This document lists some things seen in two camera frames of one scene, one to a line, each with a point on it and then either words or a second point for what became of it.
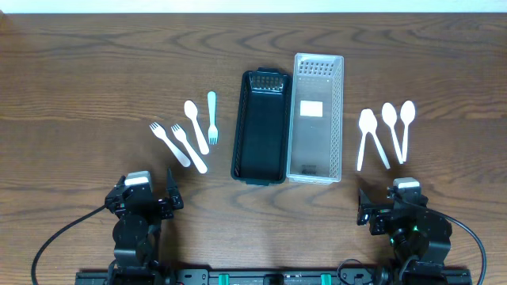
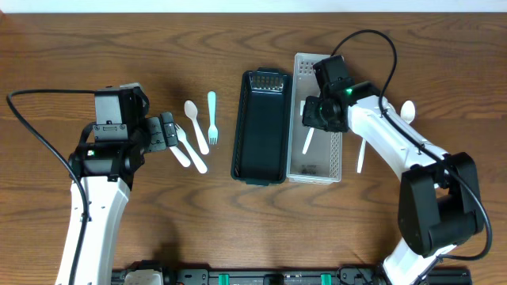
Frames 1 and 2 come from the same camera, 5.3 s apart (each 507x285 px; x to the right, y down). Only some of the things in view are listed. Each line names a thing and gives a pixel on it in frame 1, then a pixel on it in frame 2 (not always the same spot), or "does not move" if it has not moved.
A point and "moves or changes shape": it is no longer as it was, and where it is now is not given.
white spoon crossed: [368, 123] moves or changes shape
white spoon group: [191, 110] does not move
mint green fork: [213, 132] does not move
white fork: [181, 135] does not move
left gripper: [165, 209] to [157, 141]
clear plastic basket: [316, 119] does not move
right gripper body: [382, 223] to [315, 114]
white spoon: [407, 113] does not move
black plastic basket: [262, 127] does not move
